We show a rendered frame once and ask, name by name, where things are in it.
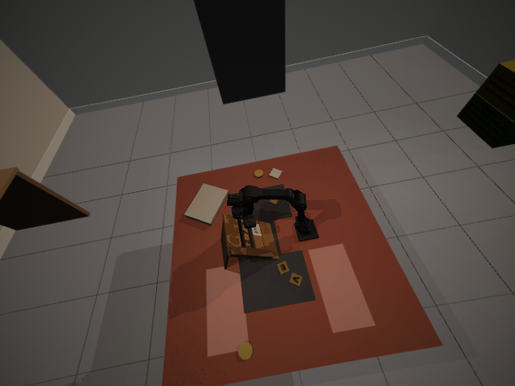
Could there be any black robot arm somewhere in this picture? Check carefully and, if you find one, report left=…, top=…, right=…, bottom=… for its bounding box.
left=227, top=185, right=311, bottom=236

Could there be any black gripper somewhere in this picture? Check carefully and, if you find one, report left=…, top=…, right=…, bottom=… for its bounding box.
left=242, top=206, right=256, bottom=228

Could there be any white paper ticket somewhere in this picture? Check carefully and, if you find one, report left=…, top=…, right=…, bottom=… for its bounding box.
left=252, top=224, right=262, bottom=236

